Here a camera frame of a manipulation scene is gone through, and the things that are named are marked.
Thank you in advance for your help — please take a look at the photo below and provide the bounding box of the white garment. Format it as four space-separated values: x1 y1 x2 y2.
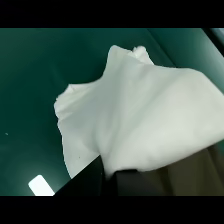
53 44 224 197

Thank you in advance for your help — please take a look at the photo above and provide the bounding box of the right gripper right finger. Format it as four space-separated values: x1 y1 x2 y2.
110 169 168 197

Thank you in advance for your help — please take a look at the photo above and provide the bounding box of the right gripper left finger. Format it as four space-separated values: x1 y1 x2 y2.
53 154 111 197

